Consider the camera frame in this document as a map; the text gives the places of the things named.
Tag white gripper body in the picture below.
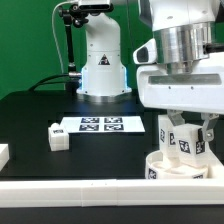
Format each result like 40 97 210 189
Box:
137 61 224 114

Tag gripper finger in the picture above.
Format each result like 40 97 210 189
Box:
167 110 185 126
198 113 219 142

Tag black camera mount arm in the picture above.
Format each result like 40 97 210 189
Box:
58 3 100 92

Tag white cable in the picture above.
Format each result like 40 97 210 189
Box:
51 0 78 92

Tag white marker sheet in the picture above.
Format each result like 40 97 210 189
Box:
60 116 145 133

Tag black cables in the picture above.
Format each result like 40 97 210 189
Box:
28 73 72 92

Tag white U-shaped fence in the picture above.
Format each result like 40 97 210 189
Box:
0 154 224 208

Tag camera on mount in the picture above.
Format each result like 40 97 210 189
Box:
78 0 113 12

